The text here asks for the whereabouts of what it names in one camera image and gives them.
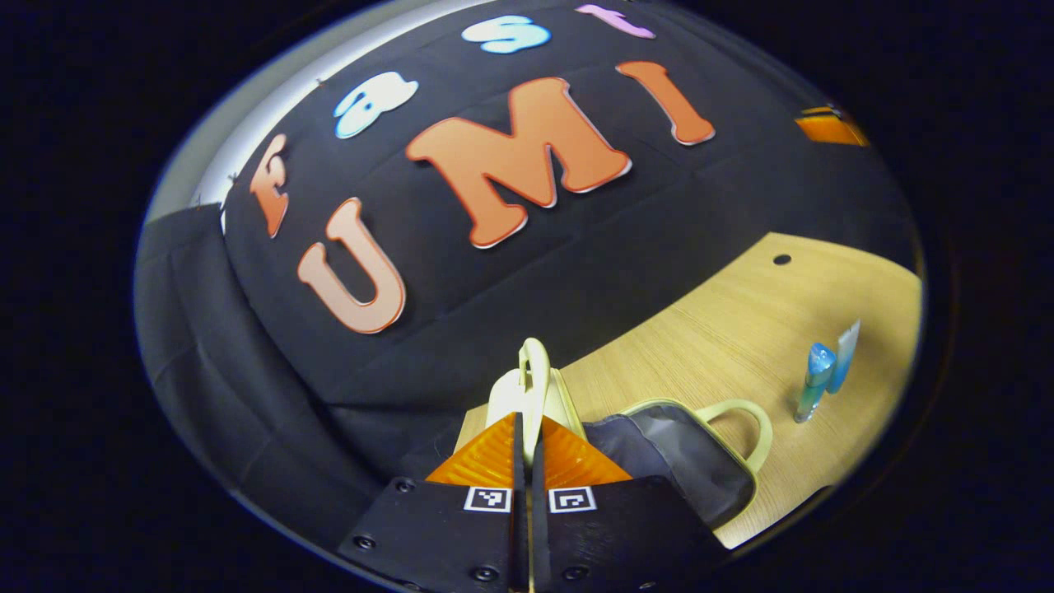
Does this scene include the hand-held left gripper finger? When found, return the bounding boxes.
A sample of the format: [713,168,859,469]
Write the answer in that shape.
[336,412,529,593]
[531,416,730,593]

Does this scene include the cream yellow suitcase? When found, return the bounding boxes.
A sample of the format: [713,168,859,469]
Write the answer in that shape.
[484,338,775,532]

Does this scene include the light blue skincare tube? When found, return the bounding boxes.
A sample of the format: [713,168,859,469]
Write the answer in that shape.
[826,320,861,395]

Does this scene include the blue skincare bottle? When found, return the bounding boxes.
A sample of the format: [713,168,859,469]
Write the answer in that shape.
[793,343,838,424]

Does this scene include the black backdrop cloth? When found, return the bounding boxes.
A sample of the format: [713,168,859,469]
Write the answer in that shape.
[134,0,919,528]

